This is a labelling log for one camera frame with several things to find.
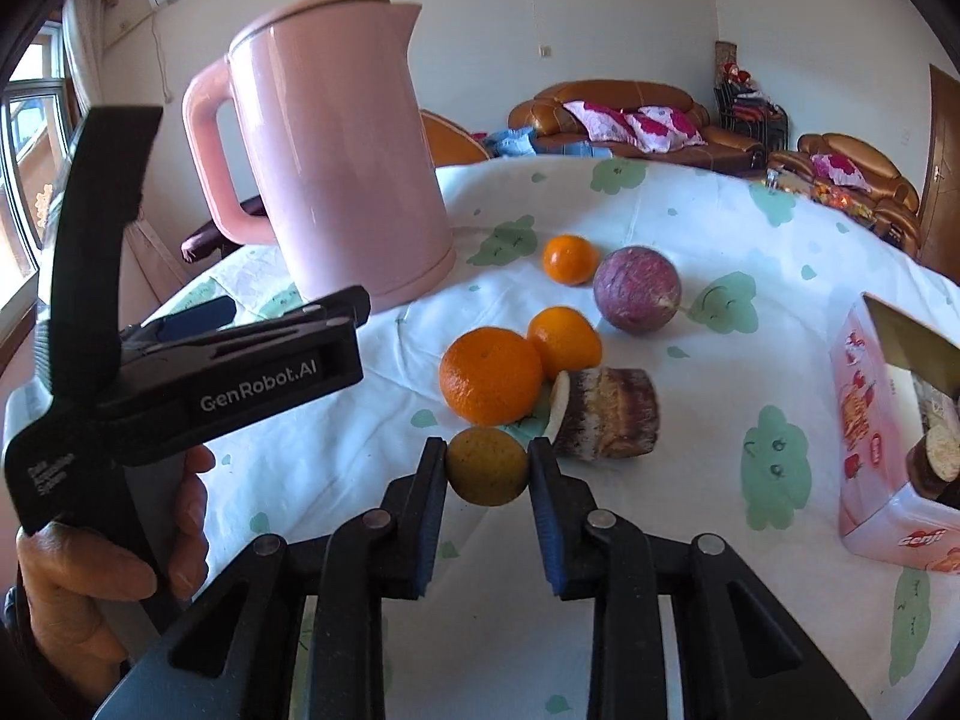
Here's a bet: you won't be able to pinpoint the small yellow-green citrus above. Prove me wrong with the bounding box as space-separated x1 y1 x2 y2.
446 427 529 507

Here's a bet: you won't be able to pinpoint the large orange mandarin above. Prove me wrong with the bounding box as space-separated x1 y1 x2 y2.
438 327 544 426

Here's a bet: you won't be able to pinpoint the medium orange mandarin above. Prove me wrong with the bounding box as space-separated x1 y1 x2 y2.
527 305 604 380

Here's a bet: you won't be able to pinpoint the round purple radish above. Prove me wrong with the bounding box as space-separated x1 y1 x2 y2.
592 245 682 335

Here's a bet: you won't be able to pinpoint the small orange mandarin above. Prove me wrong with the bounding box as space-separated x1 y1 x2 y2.
542 234 601 286

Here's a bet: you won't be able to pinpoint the person's left hand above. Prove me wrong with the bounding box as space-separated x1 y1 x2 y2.
16 447 215 704

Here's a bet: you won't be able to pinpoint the dark round stool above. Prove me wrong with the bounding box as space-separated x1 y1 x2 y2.
181 195 267 265

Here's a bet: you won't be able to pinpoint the white green-patterned tablecloth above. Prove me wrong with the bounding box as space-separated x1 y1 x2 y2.
3 154 960 720

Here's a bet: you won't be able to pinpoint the pink cookie tin box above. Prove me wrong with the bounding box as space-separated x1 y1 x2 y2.
830 293 958 574

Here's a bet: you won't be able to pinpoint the yam piece in tin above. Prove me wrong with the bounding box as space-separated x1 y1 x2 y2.
907 424 958 505

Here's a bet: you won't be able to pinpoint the pink electric kettle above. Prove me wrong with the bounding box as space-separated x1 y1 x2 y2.
182 0 455 310

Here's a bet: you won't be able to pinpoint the near brown leather chair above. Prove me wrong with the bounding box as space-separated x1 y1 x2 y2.
420 109 491 167

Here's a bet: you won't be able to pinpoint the blue plaid blanket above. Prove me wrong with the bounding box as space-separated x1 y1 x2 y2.
480 127 537 158

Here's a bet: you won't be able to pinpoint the pink floral sofa cushion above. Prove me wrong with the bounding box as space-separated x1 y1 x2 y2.
563 101 706 154

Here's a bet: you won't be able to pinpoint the long brown leather sofa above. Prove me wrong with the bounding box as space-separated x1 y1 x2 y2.
508 80 766 176

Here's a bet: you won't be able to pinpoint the brown leather armchair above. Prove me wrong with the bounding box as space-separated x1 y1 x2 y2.
768 132 921 259

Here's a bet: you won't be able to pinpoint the stacked dark chairs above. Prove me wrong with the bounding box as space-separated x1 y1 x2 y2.
715 41 789 151

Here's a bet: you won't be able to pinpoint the brown wooden door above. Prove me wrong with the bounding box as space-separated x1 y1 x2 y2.
919 65 960 283

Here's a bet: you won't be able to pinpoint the window frame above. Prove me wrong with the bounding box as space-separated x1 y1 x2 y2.
0 21 73 341

